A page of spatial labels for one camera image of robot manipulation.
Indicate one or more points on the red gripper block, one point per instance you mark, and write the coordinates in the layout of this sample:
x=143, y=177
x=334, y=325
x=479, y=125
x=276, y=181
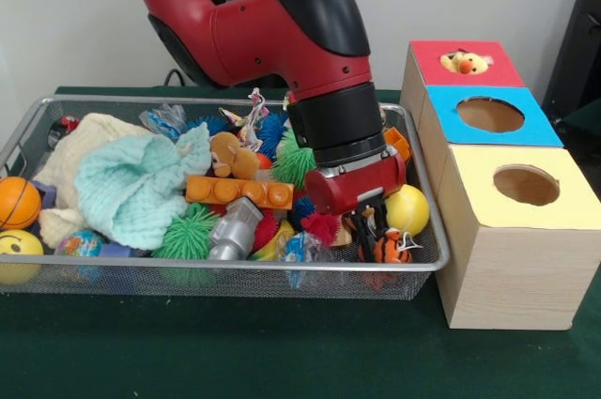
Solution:
x=347, y=185

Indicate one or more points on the orange striped plush tiger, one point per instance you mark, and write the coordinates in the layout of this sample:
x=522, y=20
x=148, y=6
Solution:
x=393, y=251

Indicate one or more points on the yellow plush duck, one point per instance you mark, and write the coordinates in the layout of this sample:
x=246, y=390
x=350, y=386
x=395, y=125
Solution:
x=465, y=63

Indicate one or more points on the mint green waffle cloth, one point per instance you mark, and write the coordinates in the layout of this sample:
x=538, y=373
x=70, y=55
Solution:
x=136, y=188

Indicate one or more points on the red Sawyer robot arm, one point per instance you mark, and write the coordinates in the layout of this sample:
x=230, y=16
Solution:
x=263, y=28

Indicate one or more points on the wooden box with three holes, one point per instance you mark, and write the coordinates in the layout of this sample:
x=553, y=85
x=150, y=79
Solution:
x=516, y=277

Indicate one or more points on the clear mesh bin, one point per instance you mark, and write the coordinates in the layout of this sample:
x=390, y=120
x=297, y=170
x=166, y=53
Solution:
x=141, y=284

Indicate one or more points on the yellow tennis ball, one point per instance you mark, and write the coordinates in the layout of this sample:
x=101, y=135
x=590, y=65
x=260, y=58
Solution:
x=408, y=209

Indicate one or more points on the orange plastic toy block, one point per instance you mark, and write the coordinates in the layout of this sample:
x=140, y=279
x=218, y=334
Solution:
x=398, y=138

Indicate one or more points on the green spiky rubber ball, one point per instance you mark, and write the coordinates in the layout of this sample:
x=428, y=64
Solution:
x=293, y=159

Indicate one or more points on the orange studded building brick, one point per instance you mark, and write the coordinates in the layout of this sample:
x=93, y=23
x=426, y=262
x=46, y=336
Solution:
x=239, y=192

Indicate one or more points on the silver plastic toy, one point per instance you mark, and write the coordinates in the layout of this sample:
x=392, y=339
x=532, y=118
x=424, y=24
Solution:
x=232, y=230

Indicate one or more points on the brown plush monkey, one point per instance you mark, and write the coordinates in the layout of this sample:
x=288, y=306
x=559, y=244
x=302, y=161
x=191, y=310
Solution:
x=232, y=157

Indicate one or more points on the dark green tablecloth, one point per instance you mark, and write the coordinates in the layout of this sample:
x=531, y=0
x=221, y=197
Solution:
x=235, y=352
x=587, y=122

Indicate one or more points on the black upright panel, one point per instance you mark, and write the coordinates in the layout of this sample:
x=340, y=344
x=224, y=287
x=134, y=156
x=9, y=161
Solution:
x=580, y=33

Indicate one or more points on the cream waffle cloth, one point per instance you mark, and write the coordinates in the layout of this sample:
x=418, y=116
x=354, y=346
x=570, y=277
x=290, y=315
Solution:
x=61, y=159

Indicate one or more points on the yellow smiley ball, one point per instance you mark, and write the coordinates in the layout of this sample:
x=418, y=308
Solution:
x=20, y=244

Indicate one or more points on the orange basketball toy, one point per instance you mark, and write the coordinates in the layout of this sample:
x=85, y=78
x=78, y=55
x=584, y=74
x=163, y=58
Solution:
x=18, y=202

